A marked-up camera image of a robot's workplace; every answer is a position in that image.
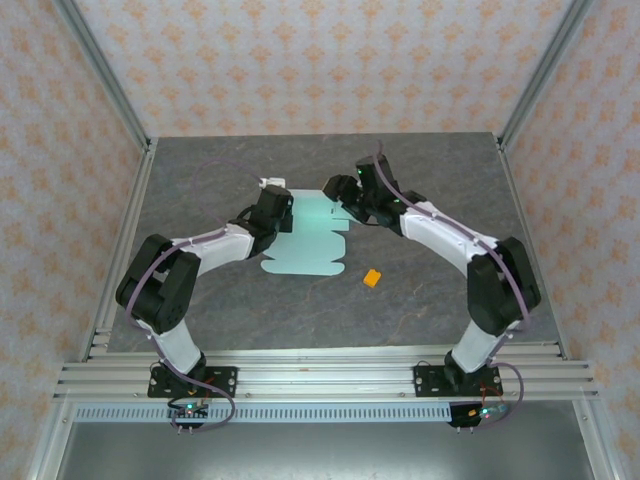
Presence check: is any light blue paper box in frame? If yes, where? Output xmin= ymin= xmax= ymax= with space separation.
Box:
xmin=260 ymin=188 xmax=352 ymax=279

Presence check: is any black controller board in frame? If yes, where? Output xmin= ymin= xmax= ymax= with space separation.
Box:
xmin=167 ymin=399 xmax=211 ymax=432
xmin=449 ymin=402 xmax=510 ymax=431

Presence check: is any grey metal sheet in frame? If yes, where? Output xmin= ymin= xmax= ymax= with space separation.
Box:
xmin=54 ymin=422 xmax=596 ymax=480

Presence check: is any aluminium side rail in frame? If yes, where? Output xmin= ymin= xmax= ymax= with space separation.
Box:
xmin=497 ymin=134 xmax=572 ymax=361
xmin=79 ymin=137 xmax=160 ymax=361

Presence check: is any long aluminium mounting rail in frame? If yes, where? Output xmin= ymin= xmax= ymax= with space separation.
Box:
xmin=52 ymin=341 xmax=600 ymax=403

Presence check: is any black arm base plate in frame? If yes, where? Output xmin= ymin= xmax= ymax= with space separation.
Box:
xmin=413 ymin=363 xmax=501 ymax=400
xmin=146 ymin=366 xmax=239 ymax=400

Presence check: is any purple cable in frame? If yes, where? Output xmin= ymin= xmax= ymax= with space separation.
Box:
xmin=123 ymin=158 xmax=265 ymax=434
xmin=375 ymin=139 xmax=534 ymax=431

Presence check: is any slotted grey cable duct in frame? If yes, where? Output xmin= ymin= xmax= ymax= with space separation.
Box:
xmin=74 ymin=404 xmax=454 ymax=424

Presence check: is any aluminium frame post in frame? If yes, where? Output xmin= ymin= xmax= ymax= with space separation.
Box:
xmin=52 ymin=0 xmax=153 ymax=151
xmin=498 ymin=0 xmax=599 ymax=150

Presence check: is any aluminium frame leg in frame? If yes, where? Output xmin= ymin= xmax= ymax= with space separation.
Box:
xmin=574 ymin=399 xmax=619 ymax=480
xmin=27 ymin=399 xmax=76 ymax=480

